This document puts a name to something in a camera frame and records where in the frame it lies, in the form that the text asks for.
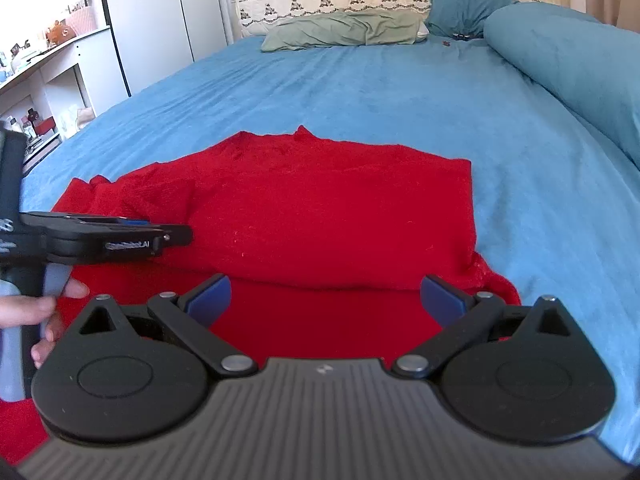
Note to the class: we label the pink basket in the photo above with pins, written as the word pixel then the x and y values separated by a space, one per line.
pixel 82 20

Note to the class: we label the person's left hand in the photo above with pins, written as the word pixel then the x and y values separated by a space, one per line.
pixel 30 310

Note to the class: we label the white desk with shelves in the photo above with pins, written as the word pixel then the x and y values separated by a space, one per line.
pixel 55 67

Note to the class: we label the rolled blue duvet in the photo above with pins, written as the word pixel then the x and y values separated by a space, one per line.
pixel 575 65

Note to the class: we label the blue pillow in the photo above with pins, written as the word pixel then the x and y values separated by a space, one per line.
pixel 465 2

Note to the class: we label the bed with blue sheet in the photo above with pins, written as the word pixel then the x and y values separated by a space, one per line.
pixel 380 90

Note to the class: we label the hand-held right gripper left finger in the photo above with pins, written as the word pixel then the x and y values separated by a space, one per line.
pixel 216 299

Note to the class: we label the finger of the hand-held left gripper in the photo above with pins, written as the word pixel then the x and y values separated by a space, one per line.
pixel 80 220
pixel 115 246

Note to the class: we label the small dark hair accessories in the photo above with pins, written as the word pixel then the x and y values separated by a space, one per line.
pixel 457 36

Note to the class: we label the grey and white wardrobe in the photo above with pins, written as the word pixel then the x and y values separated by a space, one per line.
pixel 155 15

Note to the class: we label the red knitted sweater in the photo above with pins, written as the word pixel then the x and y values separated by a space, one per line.
pixel 320 220

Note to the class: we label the orange plush toy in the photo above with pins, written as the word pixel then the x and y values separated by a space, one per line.
pixel 61 31

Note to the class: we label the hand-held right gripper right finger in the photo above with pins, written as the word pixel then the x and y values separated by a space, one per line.
pixel 439 300

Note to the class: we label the small red box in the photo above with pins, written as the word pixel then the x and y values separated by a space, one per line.
pixel 44 126

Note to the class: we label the green pillow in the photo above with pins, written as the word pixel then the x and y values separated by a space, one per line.
pixel 340 30

